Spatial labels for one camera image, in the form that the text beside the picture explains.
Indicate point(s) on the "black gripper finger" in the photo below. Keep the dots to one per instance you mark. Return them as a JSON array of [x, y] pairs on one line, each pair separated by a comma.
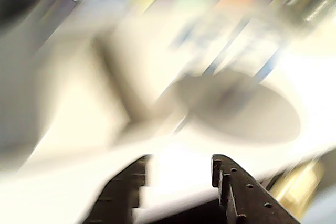
[[119, 195], [246, 197]]

